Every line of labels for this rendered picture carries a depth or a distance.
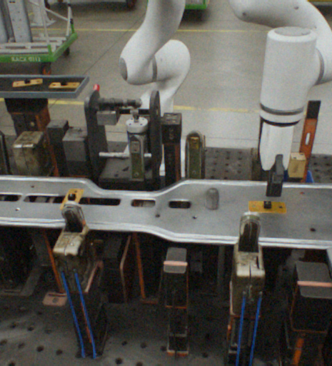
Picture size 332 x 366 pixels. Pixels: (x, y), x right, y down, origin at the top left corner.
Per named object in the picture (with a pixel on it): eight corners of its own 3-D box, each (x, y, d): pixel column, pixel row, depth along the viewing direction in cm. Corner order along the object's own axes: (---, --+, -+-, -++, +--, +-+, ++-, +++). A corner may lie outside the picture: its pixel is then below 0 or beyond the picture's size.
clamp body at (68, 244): (69, 359, 94) (36, 256, 74) (84, 316, 104) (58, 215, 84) (107, 363, 93) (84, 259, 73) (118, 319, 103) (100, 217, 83)
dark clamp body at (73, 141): (75, 249, 125) (51, 144, 103) (87, 221, 136) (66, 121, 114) (108, 250, 124) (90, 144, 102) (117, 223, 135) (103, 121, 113)
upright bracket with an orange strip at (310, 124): (280, 255, 119) (308, 101, 90) (280, 251, 120) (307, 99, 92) (290, 256, 119) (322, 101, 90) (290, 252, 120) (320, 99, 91)
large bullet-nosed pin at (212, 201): (205, 214, 92) (205, 191, 88) (205, 206, 95) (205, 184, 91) (218, 214, 92) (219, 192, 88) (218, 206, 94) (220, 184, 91)
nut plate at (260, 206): (248, 211, 90) (249, 207, 89) (248, 201, 93) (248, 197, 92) (286, 213, 89) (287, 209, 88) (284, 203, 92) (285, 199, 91)
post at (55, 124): (71, 234, 130) (44, 126, 107) (75, 224, 134) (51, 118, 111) (85, 235, 130) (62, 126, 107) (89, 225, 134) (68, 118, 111)
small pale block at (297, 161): (273, 264, 116) (291, 159, 95) (273, 256, 119) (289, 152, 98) (285, 265, 116) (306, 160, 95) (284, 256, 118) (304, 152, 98)
